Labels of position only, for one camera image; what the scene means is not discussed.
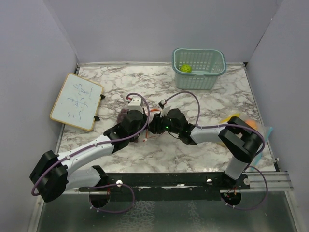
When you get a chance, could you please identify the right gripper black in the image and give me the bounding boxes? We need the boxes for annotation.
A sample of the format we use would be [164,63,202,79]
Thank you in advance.
[148,111,180,135]

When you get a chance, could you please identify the clear bag red zipper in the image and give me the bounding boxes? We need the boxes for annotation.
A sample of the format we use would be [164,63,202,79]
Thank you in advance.
[134,109,161,143]

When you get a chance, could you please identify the dark purple fake grapes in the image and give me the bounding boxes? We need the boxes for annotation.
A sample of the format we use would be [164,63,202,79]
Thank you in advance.
[116,109,128,124]

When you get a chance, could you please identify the green fake ball fruit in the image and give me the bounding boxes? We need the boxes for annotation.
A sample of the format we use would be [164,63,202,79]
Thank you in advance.
[180,64,192,73]

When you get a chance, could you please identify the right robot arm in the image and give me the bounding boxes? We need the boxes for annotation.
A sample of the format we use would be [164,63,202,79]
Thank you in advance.
[148,108,265,189]

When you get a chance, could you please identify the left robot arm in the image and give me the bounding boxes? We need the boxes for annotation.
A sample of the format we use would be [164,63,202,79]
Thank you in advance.
[29,110,149,203]

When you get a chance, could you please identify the yellow fake banana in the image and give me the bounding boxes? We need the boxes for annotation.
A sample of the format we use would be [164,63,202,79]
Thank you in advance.
[220,113,241,123]

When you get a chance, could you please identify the clear bag blue zipper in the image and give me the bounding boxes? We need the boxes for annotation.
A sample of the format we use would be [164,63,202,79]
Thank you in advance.
[217,112,275,172]

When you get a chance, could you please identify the orange fake peach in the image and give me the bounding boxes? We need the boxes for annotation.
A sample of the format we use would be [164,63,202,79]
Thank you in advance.
[245,119,258,130]

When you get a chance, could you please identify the teal plastic basket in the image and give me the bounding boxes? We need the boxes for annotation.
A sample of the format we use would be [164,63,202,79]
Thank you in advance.
[171,48,227,90]

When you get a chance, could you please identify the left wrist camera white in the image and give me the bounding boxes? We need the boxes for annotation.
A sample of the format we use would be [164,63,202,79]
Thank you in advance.
[127,97,143,113]

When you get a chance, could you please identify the small whiteboard wooden frame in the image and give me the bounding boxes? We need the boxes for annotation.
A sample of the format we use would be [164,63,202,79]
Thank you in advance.
[50,73,104,131]

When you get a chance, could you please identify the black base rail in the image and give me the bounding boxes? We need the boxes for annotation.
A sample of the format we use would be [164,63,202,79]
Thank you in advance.
[78,172,250,202]

